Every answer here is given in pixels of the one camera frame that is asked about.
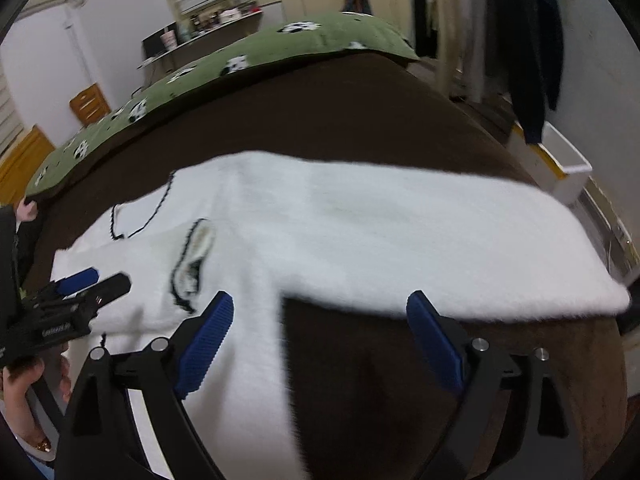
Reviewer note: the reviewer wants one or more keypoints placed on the beige hanging clothes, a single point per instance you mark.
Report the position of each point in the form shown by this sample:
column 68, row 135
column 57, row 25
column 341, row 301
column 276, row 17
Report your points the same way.
column 462, row 20

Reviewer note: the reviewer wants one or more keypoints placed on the large window blind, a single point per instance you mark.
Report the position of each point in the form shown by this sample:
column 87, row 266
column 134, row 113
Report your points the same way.
column 9, row 115

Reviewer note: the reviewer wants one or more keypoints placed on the dark hanging coat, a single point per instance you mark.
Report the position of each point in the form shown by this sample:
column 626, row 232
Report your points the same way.
column 530, row 50

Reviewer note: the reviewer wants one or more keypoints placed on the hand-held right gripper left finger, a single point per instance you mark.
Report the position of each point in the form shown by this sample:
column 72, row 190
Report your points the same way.
column 207, row 345

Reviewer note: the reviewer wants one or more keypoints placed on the wooden nightstand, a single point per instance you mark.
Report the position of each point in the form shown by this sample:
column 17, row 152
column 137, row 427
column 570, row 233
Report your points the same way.
column 90, row 105

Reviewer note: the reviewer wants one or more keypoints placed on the pink soft item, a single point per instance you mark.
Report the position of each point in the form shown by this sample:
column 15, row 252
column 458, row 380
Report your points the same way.
column 26, row 210

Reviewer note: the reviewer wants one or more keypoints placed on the cluttered wall shelf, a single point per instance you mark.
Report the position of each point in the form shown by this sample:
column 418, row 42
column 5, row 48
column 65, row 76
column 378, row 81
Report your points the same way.
column 225, row 30

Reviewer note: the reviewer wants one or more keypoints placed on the wooden headboard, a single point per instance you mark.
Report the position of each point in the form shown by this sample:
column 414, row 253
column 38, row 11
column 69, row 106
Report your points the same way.
column 25, row 160

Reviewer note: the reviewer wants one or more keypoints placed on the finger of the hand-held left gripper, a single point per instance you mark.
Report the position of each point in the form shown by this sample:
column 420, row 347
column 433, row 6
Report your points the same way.
column 77, row 279
column 110, row 287

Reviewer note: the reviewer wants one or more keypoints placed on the pink cup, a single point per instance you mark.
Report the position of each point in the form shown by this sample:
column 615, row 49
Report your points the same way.
column 168, row 41

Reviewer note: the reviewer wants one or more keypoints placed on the black hanging garment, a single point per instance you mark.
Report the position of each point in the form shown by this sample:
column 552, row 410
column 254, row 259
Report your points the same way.
column 424, row 10

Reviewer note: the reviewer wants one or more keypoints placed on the person's left hand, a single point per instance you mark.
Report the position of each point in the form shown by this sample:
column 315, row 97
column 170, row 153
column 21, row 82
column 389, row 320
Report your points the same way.
column 20, row 385

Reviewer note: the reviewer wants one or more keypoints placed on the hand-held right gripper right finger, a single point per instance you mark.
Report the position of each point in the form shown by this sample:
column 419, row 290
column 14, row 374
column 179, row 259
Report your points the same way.
column 435, row 345

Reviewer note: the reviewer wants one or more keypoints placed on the white storage box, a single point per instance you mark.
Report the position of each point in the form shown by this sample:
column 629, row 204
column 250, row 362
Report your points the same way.
column 560, row 160

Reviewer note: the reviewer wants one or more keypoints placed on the green ball-print blanket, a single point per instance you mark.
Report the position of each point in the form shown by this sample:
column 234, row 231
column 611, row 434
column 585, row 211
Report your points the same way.
column 280, row 45

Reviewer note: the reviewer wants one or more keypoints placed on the white fuzzy sweater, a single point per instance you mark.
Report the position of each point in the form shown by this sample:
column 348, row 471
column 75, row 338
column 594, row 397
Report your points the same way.
column 375, row 235

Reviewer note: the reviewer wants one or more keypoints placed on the black computer monitor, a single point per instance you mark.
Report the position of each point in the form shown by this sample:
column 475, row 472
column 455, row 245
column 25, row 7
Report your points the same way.
column 156, row 40

